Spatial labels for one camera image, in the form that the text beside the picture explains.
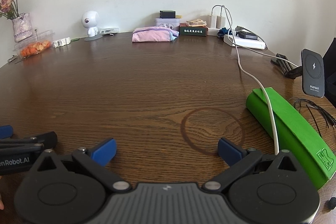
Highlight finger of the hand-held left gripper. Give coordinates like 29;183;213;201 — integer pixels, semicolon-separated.
0;125;13;139
0;132;58;155

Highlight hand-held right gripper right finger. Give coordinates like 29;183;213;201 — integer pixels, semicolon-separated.
204;137;302;191

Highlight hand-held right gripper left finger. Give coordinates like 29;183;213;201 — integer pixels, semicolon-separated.
31;138;132;191

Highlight pink and blue garment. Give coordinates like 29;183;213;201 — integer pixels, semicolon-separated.
132;26;179;43

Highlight green felt pouch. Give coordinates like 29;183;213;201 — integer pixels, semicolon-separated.
245;88;336;190

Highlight clear container of oranges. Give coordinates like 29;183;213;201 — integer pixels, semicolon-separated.
13;29;55;59

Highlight white plastic clip block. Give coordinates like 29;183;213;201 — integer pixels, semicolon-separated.
52;36;71;48

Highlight black folding phone stand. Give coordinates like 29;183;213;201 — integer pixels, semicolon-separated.
270;53;305;79

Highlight purple textured vase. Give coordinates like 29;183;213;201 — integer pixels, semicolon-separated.
12;12;34;43

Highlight white extension socket block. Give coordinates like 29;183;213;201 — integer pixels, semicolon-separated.
223;34;266;50

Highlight black device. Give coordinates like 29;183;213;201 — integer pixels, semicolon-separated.
238;31;259;40

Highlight small white plastic box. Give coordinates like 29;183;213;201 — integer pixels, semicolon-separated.
99;27;120;35

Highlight red and green box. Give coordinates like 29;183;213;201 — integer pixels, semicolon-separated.
179;25;208;37

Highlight white robot figurine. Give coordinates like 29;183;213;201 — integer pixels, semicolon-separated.
81;10;103;41

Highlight black bag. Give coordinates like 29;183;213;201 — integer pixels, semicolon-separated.
322;38;336;106

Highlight yellow paper bundles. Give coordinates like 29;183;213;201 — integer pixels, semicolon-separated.
186;19;208;28

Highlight small black box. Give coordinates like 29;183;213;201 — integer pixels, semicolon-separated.
159;10;176;19

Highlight white charging cable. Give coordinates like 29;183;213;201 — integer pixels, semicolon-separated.
211;4;280;156

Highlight thin black wires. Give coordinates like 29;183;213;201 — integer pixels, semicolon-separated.
293;98;336;138

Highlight black wireless charger pad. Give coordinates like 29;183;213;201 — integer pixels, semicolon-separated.
301;49;327;98

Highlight blue strap bundle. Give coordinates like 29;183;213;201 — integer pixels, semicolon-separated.
217;27;234;37

